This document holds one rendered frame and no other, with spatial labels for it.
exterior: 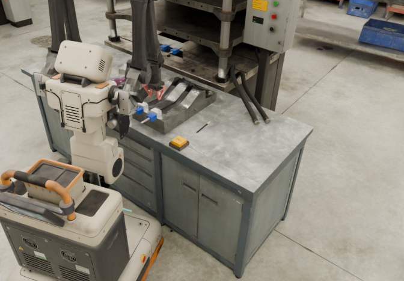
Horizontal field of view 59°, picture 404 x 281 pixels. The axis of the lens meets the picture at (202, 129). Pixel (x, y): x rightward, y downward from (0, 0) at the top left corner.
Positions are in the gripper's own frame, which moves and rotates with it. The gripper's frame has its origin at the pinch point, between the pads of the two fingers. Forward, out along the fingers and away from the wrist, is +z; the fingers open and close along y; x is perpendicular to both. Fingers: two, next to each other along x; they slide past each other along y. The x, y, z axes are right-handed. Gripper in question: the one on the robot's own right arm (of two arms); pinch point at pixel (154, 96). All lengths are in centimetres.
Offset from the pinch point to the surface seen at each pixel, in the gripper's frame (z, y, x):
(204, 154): 21.2, -35.9, 2.0
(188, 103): 12.0, -6.3, -21.2
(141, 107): 10.5, 10.1, 1.2
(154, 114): 10.6, -0.6, 2.0
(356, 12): 104, 51, -574
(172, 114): 12.1, -7.0, -6.3
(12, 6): 69, 426, -137
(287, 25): -23, -32, -87
